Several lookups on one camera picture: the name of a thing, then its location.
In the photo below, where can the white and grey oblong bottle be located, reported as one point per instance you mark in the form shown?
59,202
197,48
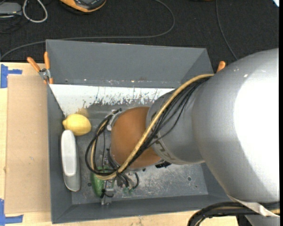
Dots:
69,154

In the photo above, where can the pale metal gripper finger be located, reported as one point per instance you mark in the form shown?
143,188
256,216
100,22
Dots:
108,194

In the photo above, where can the grey metal bin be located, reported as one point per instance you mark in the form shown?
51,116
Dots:
122,62

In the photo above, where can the brown cardboard board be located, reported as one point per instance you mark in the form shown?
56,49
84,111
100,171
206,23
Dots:
26,138

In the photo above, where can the black cylinder on white bracket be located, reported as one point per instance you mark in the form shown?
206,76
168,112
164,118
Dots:
162,164

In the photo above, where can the green toy vegetable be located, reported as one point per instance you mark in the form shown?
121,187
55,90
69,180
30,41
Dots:
97,182

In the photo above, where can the yellow lemon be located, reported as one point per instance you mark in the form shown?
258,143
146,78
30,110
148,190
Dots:
77,124

